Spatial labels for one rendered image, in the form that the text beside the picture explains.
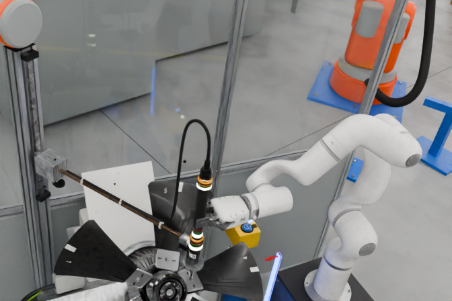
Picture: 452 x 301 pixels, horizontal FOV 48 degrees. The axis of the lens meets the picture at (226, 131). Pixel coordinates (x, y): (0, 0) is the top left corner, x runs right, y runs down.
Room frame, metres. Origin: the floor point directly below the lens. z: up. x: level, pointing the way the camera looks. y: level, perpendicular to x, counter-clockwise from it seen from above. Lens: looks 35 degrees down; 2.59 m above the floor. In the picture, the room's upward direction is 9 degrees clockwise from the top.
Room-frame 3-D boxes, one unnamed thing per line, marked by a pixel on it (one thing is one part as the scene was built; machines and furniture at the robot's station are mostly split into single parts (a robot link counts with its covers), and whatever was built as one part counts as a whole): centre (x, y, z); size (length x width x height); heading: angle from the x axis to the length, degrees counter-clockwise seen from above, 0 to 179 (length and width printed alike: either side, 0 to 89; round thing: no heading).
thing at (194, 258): (1.13, 0.04, 1.47); 0.04 x 0.04 x 0.46
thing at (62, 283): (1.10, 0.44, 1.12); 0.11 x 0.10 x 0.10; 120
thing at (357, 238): (1.35, -0.52, 1.25); 0.19 x 0.12 x 0.24; 22
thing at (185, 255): (1.13, 0.05, 1.32); 0.09 x 0.07 x 0.10; 65
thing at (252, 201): (1.21, -0.11, 1.48); 0.09 x 0.03 x 0.08; 30
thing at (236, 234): (1.56, -0.13, 1.02); 0.16 x 0.10 x 0.11; 30
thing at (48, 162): (1.39, 0.61, 1.36); 0.10 x 0.07 x 0.08; 65
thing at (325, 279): (1.38, -0.51, 1.04); 0.19 x 0.19 x 0.18
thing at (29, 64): (1.41, 0.65, 1.48); 0.05 x 0.03 x 0.62; 155
